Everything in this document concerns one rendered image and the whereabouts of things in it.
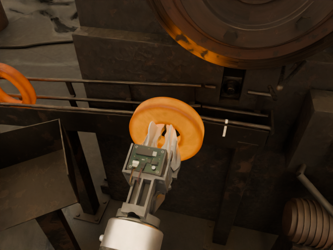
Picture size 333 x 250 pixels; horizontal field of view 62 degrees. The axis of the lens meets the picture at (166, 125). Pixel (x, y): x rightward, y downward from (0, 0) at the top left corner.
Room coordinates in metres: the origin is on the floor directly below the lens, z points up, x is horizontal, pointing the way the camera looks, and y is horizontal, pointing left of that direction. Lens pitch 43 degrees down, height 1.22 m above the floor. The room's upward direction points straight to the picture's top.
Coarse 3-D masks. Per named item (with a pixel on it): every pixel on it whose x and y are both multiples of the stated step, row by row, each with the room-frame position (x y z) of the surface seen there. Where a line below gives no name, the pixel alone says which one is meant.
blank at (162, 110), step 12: (144, 108) 0.41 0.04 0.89; (156, 108) 0.40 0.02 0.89; (168, 108) 0.40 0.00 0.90; (180, 108) 0.40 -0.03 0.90; (192, 108) 0.41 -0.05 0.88; (132, 120) 0.41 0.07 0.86; (144, 120) 0.41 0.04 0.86; (156, 120) 0.40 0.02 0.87; (168, 120) 0.39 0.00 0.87; (180, 120) 0.39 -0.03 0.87; (192, 120) 0.39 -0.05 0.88; (132, 132) 0.41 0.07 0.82; (144, 132) 0.40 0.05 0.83; (180, 132) 0.39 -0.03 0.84; (192, 132) 0.38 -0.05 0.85; (180, 144) 0.39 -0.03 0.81; (192, 144) 0.38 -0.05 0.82; (192, 156) 0.38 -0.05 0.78
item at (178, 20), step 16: (176, 0) 0.56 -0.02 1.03; (176, 16) 0.58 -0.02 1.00; (192, 32) 0.57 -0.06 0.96; (320, 32) 0.51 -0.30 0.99; (208, 48) 0.56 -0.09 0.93; (224, 48) 0.55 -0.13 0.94; (240, 48) 0.53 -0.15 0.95; (256, 48) 0.52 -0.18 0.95; (272, 48) 0.53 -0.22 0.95; (288, 48) 0.52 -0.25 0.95
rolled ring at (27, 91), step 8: (0, 64) 0.77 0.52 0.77; (0, 72) 0.75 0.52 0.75; (8, 72) 0.74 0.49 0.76; (16, 72) 0.76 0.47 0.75; (8, 80) 0.74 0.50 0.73; (16, 80) 0.73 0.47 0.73; (24, 80) 0.75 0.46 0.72; (0, 88) 0.80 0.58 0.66; (24, 88) 0.73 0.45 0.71; (32, 88) 0.75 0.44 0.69; (0, 96) 0.77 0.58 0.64; (8, 96) 0.79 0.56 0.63; (24, 96) 0.73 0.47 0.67; (32, 96) 0.74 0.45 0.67
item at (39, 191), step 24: (0, 144) 0.51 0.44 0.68; (24, 144) 0.53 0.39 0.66; (48, 144) 0.55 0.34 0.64; (0, 168) 0.50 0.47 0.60; (24, 168) 0.49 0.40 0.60; (48, 168) 0.49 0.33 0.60; (72, 168) 0.47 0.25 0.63; (0, 192) 0.42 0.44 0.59; (24, 192) 0.41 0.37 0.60; (48, 192) 0.41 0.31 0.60; (72, 192) 0.41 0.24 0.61; (0, 216) 0.35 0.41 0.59; (24, 216) 0.35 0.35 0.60; (48, 216) 0.41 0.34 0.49; (72, 240) 0.43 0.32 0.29; (96, 240) 0.56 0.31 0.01
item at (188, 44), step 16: (160, 0) 0.61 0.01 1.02; (160, 16) 0.61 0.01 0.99; (176, 32) 0.60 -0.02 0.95; (192, 48) 0.59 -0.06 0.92; (304, 48) 0.53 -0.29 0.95; (320, 48) 0.53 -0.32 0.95; (224, 64) 0.57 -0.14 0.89; (240, 64) 0.56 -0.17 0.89; (256, 64) 0.55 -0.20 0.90; (272, 64) 0.55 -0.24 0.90
